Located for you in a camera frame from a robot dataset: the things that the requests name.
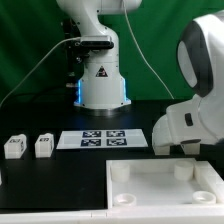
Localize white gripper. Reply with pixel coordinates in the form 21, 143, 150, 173
152, 98, 224, 148

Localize white sheet with markers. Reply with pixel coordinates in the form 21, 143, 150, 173
57, 129, 148, 149

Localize white cable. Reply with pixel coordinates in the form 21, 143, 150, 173
0, 36, 83, 109
121, 0, 176, 100

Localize white cable right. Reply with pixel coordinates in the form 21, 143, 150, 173
121, 0, 176, 100

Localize white square tabletop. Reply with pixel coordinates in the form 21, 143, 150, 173
106, 158, 221, 208

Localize white front obstacle bar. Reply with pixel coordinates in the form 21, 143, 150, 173
0, 205, 224, 224

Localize white right obstacle wall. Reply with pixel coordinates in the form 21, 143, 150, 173
194, 161, 224, 204

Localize white cable left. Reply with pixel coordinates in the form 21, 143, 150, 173
0, 36, 83, 109

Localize black camera on base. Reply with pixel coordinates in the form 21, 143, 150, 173
79, 35, 114, 50

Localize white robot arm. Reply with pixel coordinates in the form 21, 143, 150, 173
56, 0, 224, 148

